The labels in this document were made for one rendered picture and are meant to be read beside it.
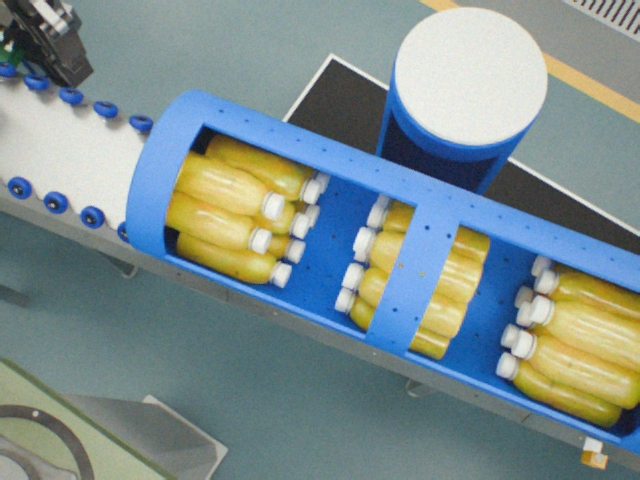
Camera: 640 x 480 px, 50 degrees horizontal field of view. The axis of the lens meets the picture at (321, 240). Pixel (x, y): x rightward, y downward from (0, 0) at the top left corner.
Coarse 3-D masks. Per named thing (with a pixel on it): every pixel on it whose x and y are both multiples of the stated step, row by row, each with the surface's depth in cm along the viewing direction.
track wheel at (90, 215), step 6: (84, 210) 124; (90, 210) 124; (96, 210) 124; (84, 216) 125; (90, 216) 125; (96, 216) 124; (102, 216) 125; (84, 222) 126; (90, 222) 125; (96, 222) 125; (102, 222) 125; (96, 228) 126
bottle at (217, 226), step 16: (176, 192) 109; (176, 208) 108; (192, 208) 108; (208, 208) 108; (176, 224) 109; (192, 224) 108; (208, 224) 108; (224, 224) 108; (240, 224) 108; (208, 240) 109; (224, 240) 108; (240, 240) 108
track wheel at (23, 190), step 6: (12, 180) 126; (18, 180) 125; (24, 180) 126; (12, 186) 126; (18, 186) 126; (24, 186) 126; (30, 186) 127; (12, 192) 127; (18, 192) 127; (24, 192) 126; (30, 192) 127; (18, 198) 127; (24, 198) 127
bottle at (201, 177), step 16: (192, 160) 106; (208, 160) 106; (192, 176) 105; (208, 176) 105; (224, 176) 105; (240, 176) 105; (192, 192) 106; (208, 192) 105; (224, 192) 104; (240, 192) 104; (256, 192) 105; (272, 192) 107; (224, 208) 107; (240, 208) 105; (256, 208) 105
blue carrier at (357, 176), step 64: (192, 128) 101; (256, 128) 103; (128, 192) 101; (384, 192) 100; (448, 192) 102; (320, 256) 124; (512, 256) 119; (576, 256) 97; (320, 320) 106; (384, 320) 99; (512, 320) 121; (512, 384) 114
